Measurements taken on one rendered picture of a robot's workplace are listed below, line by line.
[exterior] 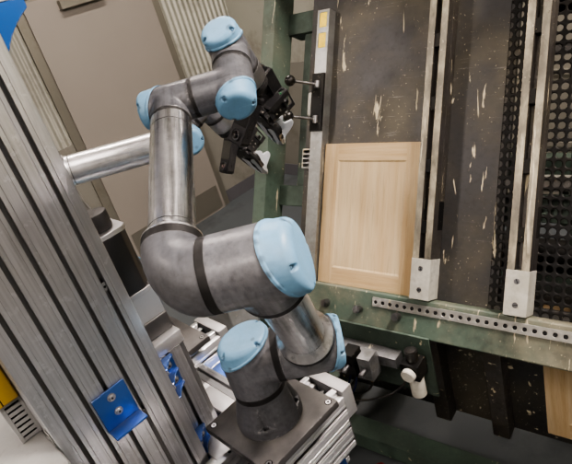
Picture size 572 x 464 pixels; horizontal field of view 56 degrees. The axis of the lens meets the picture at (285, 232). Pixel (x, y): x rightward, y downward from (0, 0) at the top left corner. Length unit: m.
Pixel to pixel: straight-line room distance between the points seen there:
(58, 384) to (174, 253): 0.45
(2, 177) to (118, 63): 3.66
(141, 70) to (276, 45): 2.67
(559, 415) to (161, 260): 1.63
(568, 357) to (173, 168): 1.14
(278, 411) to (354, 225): 0.84
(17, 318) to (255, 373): 0.46
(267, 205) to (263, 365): 1.04
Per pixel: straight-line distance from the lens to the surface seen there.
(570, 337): 1.60
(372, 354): 1.78
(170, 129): 0.96
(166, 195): 0.86
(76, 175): 1.41
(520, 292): 1.59
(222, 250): 0.74
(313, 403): 1.28
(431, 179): 1.67
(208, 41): 1.07
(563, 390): 2.03
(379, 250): 1.81
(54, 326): 1.08
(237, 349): 1.13
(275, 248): 0.72
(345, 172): 1.88
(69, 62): 4.46
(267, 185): 2.06
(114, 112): 4.58
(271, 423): 1.22
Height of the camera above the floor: 1.93
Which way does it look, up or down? 26 degrees down
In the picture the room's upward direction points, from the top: 17 degrees counter-clockwise
